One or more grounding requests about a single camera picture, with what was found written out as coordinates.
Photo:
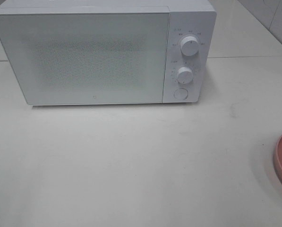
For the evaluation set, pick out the round white door button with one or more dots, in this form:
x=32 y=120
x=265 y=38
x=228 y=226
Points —
x=181 y=94

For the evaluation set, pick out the white microwave door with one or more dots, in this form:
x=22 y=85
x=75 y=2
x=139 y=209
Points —
x=87 y=59

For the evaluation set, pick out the lower white round knob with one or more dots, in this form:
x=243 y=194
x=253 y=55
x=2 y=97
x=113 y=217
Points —
x=184 y=75

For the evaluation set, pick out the white round knob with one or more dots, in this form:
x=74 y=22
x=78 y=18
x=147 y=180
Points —
x=184 y=75
x=189 y=45

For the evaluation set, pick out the upper white round knob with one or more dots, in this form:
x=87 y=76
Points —
x=189 y=45

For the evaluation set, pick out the white microwave oven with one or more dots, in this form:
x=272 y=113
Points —
x=196 y=17

